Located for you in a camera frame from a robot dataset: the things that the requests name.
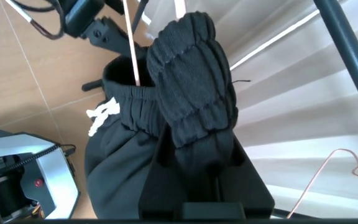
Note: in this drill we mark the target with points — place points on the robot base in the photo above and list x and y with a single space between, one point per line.
51 174

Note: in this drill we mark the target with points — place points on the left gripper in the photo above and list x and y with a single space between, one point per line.
102 32

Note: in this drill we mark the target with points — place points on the black shorts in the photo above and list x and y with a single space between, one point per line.
191 77

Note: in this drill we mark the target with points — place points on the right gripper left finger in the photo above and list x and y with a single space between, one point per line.
157 193

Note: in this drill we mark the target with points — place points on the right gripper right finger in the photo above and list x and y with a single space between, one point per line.
253 193

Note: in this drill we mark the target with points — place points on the beige curtain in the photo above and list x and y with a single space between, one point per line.
291 109

